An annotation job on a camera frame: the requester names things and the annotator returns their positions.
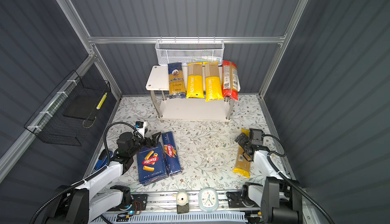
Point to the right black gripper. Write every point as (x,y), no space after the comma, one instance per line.
(244,141)

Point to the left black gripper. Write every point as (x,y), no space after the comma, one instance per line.
(154,141)

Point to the yellow spaghetti bag back side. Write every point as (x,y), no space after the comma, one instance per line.
(242,166)

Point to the narrow blue Barilla spaghetti box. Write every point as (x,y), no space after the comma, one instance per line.
(171,156)

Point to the blue yellow spaghetti bag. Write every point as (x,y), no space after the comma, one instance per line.
(176,81)

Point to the red spaghetti bag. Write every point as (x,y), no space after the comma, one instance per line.
(230,80)

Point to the yellow Pastatime spaghetti bag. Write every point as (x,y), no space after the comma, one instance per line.
(212,82)
(195,81)

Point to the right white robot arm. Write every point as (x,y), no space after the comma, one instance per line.
(279,201)

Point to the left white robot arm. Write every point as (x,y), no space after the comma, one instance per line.
(82,204)

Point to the large blue Barilla pasta box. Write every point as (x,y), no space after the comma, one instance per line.
(152,165)

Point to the white two-tier shelf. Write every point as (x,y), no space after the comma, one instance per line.
(193,109)

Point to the blue stapler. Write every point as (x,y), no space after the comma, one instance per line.
(102,160)

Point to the yellow green marker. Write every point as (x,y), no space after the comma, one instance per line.
(101,102)

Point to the round white timer device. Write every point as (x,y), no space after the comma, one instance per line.
(182,202)

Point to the white analog clock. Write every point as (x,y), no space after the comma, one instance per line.
(208,200)

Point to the white tube in basket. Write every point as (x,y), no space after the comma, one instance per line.
(211,59)

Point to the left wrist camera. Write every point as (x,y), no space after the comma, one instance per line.
(141,127)

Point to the black wire basket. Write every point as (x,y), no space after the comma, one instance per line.
(68,117)

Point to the white wire mesh basket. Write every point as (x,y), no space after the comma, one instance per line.
(186,53)

